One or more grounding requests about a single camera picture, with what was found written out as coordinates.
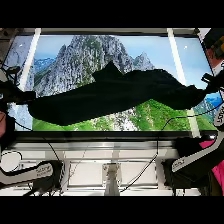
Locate pink garment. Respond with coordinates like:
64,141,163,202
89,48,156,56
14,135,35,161
199,139,224,197

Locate black pants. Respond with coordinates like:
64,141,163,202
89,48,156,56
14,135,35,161
27,60,208,127

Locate black cable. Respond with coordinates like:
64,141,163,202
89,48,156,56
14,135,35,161
119,99,224,194
13,119,64,168

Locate black garment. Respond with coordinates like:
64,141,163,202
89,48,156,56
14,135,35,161
174,135,221,168

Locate heap of clothes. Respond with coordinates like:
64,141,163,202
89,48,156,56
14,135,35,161
202,28,224,62

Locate silver frame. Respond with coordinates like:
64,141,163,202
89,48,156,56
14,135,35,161
0,139,224,197

